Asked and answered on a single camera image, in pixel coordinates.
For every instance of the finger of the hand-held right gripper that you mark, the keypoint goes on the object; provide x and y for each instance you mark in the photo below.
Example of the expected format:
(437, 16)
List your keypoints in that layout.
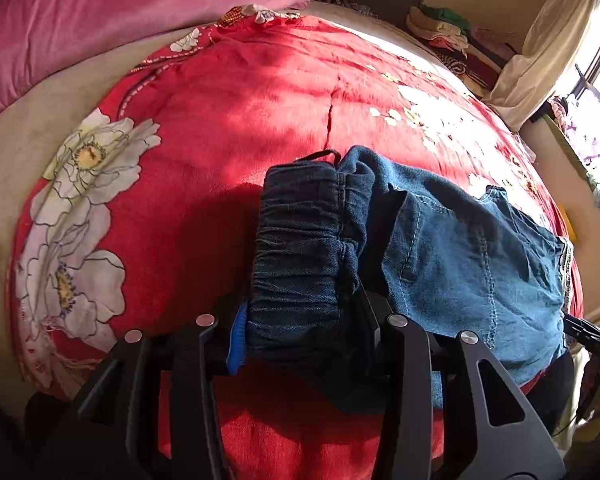
(587, 332)

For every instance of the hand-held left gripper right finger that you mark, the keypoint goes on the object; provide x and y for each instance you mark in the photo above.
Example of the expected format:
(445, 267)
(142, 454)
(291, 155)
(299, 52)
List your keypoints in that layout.
(405, 360)

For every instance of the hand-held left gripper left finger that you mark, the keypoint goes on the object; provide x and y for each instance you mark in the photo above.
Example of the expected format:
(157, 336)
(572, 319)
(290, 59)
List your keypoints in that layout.
(238, 340)

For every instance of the blue denim pants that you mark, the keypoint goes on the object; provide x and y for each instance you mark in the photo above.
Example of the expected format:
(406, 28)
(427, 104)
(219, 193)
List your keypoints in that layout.
(455, 260)

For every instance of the red floral blanket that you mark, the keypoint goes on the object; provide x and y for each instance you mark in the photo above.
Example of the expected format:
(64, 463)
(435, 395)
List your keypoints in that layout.
(205, 135)

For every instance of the beige bed sheet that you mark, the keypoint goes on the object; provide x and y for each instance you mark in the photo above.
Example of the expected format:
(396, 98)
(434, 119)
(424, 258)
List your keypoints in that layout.
(10, 170)

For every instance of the cream curtain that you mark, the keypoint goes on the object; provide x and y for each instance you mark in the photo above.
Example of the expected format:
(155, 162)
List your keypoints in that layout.
(545, 50)

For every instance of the pile of folded clothes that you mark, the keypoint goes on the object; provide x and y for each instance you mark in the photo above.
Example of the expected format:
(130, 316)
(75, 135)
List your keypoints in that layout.
(450, 40)

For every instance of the pink quilt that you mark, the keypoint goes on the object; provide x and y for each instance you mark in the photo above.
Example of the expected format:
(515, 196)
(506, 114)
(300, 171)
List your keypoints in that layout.
(105, 10)

